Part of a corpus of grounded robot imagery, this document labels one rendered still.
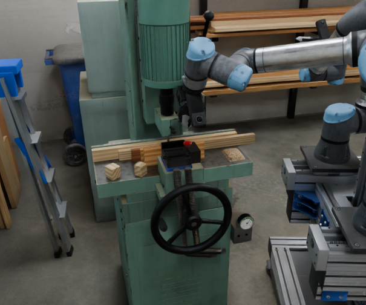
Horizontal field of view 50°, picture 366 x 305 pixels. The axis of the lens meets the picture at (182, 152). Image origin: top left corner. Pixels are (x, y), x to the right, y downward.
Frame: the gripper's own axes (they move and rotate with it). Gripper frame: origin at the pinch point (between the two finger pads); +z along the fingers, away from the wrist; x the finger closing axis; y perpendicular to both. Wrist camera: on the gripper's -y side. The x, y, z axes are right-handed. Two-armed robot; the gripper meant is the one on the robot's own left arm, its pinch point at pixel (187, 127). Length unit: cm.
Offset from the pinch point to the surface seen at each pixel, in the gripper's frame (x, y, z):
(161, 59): 6.1, 19.8, -13.8
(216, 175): -11.1, -10.3, 19.9
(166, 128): 4.8, 8.5, 10.9
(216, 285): -12, -39, 69
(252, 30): -113, 162, 101
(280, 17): -139, 168, 94
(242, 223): -20.3, -25.8, 33.9
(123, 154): 21.6, 7.0, 22.1
